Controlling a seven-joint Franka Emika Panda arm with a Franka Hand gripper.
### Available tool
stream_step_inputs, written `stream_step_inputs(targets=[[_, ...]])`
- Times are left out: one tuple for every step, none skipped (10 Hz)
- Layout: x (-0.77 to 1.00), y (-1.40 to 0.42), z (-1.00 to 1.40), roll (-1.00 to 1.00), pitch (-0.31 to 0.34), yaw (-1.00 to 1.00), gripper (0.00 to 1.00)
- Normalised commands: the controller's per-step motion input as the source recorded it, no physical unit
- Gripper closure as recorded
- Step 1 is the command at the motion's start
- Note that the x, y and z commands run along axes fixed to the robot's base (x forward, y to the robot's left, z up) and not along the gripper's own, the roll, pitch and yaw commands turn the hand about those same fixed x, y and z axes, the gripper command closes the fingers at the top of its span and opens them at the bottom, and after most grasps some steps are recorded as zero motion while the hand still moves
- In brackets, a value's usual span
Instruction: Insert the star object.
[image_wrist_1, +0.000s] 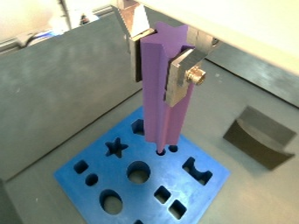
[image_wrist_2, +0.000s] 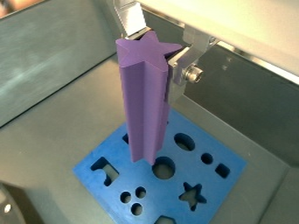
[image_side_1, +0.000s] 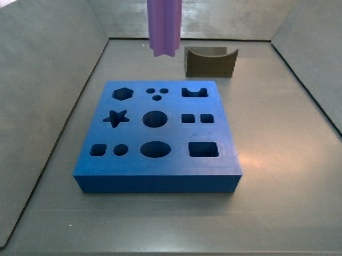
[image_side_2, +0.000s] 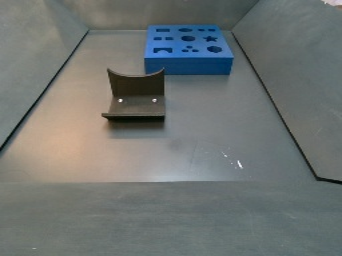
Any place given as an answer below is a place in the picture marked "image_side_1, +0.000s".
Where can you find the blue shape-sorting block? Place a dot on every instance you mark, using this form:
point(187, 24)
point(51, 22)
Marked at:
point(158, 139)

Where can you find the purple star-shaped peg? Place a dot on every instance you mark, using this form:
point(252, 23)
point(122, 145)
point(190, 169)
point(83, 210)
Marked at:
point(165, 20)

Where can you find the dark olive curved block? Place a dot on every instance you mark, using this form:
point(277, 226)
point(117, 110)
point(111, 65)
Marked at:
point(210, 62)

